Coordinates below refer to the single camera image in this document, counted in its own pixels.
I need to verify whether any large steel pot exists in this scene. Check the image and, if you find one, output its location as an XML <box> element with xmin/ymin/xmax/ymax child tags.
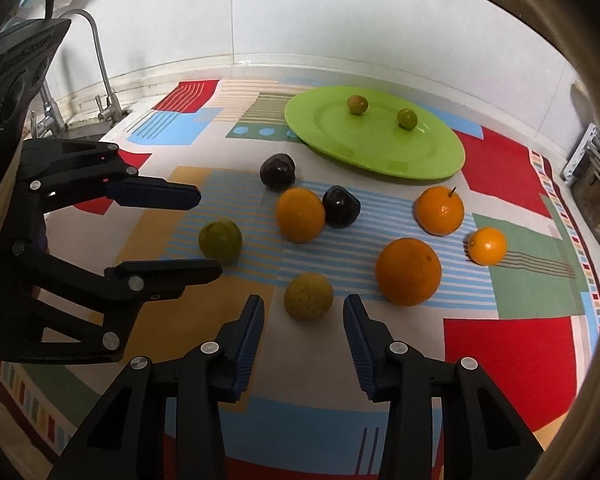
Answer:
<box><xmin>571</xmin><ymin>157</ymin><xmax>600</xmax><ymax>256</ymax></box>

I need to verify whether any green plate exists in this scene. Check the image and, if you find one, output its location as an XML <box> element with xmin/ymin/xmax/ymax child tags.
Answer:
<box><xmin>284</xmin><ymin>86</ymin><xmax>467</xmax><ymax>181</ymax></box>

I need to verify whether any small orange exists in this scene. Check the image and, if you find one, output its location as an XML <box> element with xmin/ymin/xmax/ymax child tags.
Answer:
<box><xmin>464</xmin><ymin>227</ymin><xmax>508</xmax><ymax>267</ymax></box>

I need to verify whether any metal sink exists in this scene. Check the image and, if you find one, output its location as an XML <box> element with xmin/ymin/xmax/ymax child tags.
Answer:
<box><xmin>65</xmin><ymin>119</ymin><xmax>132</xmax><ymax>142</ymax></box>

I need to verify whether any orange with stem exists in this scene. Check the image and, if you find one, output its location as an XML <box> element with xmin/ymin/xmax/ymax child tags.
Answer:
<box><xmin>413</xmin><ymin>185</ymin><xmax>466</xmax><ymax>237</ymax></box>

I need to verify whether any dark purple plum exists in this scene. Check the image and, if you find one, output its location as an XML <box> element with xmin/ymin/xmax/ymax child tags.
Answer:
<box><xmin>322</xmin><ymin>185</ymin><xmax>361</xmax><ymax>230</ymax></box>
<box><xmin>259</xmin><ymin>153</ymin><xmax>297</xmax><ymax>192</ymax></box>

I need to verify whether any large orange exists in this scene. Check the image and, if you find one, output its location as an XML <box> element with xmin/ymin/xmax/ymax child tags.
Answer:
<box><xmin>375</xmin><ymin>237</ymin><xmax>443</xmax><ymax>307</ymax></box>

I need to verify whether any speckled yellow green fruit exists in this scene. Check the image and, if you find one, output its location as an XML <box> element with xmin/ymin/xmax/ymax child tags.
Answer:
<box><xmin>284</xmin><ymin>272</ymin><xmax>335</xmax><ymax>322</ymax></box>

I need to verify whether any tall gooseneck metal faucet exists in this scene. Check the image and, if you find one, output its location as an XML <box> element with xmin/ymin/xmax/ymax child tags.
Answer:
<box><xmin>60</xmin><ymin>9</ymin><xmax>127</xmax><ymax>123</ymax></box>

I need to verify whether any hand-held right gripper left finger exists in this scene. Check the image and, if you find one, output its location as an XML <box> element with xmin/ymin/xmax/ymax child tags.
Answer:
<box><xmin>45</xmin><ymin>294</ymin><xmax>267</xmax><ymax>480</ymax></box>

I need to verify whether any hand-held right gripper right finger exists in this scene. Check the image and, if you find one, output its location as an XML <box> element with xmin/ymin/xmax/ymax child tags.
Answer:
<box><xmin>343</xmin><ymin>294</ymin><xmax>548</xmax><ymax>480</ymax></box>

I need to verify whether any short metal faucet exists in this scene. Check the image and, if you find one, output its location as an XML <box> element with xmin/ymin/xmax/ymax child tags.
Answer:
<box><xmin>29</xmin><ymin>80</ymin><xmax>70</xmax><ymax>139</ymax></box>

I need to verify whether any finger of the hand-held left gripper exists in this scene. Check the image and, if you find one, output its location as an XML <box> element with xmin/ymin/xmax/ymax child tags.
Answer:
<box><xmin>19</xmin><ymin>139</ymin><xmax>202</xmax><ymax>212</ymax></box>
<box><xmin>0</xmin><ymin>240</ymin><xmax>224</xmax><ymax>364</ymax></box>

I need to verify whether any medium orange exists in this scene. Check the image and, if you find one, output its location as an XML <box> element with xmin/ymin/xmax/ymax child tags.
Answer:
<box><xmin>275</xmin><ymin>187</ymin><xmax>327</xmax><ymax>244</ymax></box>

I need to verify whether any colourful printed tablecloth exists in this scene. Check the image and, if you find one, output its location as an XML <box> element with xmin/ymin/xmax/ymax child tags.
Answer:
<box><xmin>0</xmin><ymin>77</ymin><xmax>600</xmax><ymax>480</ymax></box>

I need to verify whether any green lime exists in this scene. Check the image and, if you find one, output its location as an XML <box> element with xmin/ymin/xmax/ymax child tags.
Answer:
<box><xmin>198</xmin><ymin>218</ymin><xmax>244</xmax><ymax>265</ymax></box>

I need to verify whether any white perforated metal rack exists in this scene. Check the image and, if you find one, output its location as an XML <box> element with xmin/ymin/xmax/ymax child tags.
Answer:
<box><xmin>560</xmin><ymin>122</ymin><xmax>600</xmax><ymax>181</ymax></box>

